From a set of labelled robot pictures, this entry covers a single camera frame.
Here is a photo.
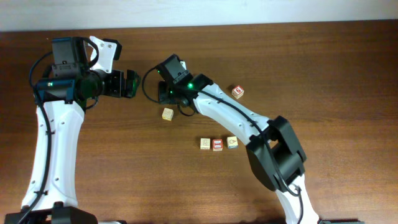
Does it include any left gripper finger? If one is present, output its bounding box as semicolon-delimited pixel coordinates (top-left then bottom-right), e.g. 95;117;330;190
125;70;141;90
124;83;137;98

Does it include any yellow number 2 block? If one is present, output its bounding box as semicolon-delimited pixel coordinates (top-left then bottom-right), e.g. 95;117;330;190
162;108;174;121

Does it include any wooden number 3 block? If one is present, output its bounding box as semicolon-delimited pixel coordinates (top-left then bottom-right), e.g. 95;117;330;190
200;138;211;150

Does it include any red number 6 block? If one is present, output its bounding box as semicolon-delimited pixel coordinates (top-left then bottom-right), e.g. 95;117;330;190
231;85;244;99

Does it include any red letter I block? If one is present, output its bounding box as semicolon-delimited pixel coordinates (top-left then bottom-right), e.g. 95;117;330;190
212;139;223;151

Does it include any blue trimmed picture block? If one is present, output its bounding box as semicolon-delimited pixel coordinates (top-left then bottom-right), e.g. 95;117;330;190
226;136;238;149

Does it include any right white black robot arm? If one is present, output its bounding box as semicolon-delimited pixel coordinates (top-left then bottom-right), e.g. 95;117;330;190
154;54;320;223

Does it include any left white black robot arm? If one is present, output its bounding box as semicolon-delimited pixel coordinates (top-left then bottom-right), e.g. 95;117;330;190
4;36;141;224

